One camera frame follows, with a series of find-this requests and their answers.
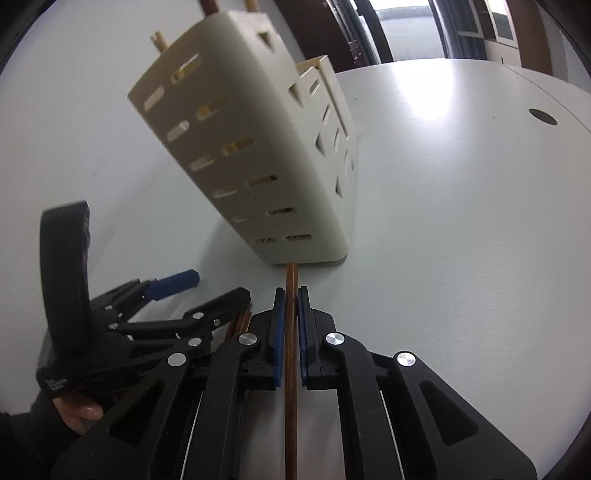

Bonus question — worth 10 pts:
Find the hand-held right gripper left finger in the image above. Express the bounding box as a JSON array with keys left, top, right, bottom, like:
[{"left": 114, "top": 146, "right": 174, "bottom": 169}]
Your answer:
[{"left": 51, "top": 286, "right": 287, "bottom": 480}]

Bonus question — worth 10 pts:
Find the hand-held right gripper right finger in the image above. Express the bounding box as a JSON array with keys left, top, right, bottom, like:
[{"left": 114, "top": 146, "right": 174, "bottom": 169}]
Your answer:
[{"left": 298, "top": 286, "right": 536, "bottom": 480}]

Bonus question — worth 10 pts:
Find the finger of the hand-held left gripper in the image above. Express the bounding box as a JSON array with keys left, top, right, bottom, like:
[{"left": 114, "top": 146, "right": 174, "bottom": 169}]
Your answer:
[
  {"left": 108, "top": 287, "right": 252, "bottom": 370},
  {"left": 88, "top": 270, "right": 200, "bottom": 324}
]

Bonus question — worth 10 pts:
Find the reddish brown chopstick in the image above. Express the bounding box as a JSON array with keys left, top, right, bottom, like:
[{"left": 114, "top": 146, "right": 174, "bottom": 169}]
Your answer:
[{"left": 225, "top": 310, "right": 252, "bottom": 344}]

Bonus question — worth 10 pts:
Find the dark brown chopstick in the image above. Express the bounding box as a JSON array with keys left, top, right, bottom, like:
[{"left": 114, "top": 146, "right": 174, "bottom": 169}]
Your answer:
[{"left": 285, "top": 261, "right": 300, "bottom": 480}]

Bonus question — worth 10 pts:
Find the cream slotted utensil holder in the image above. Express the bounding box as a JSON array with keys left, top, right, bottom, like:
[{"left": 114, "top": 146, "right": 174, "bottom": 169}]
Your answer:
[{"left": 128, "top": 10, "right": 357, "bottom": 265}]

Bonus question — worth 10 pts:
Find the bunch of wooden chopsticks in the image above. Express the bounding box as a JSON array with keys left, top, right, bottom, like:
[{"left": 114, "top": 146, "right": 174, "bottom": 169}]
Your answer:
[{"left": 152, "top": 0, "right": 259, "bottom": 51}]

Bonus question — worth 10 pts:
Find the person's left hand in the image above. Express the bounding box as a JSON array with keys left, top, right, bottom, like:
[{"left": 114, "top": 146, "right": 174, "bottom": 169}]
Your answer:
[{"left": 52, "top": 396, "right": 105, "bottom": 435}]

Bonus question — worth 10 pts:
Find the dark brown wardrobe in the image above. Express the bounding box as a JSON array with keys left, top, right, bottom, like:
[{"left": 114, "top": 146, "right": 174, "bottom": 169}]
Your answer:
[{"left": 272, "top": 0, "right": 384, "bottom": 75}]

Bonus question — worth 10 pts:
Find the glass balcony door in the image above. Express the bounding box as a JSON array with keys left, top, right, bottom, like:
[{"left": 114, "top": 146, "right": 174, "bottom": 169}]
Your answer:
[{"left": 369, "top": 0, "right": 448, "bottom": 63}]

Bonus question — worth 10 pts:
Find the wooden cabinet with glass doors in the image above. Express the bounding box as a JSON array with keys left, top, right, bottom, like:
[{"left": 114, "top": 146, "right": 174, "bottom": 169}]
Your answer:
[{"left": 431, "top": 0, "right": 555, "bottom": 77}]

